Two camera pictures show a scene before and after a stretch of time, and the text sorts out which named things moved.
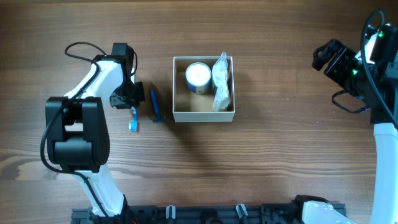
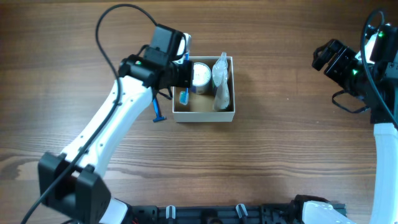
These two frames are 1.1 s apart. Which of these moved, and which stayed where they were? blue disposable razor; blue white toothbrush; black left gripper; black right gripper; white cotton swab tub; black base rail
Moved: black left gripper; blue white toothbrush
Stayed: black right gripper; white cotton swab tub; blue disposable razor; black base rail
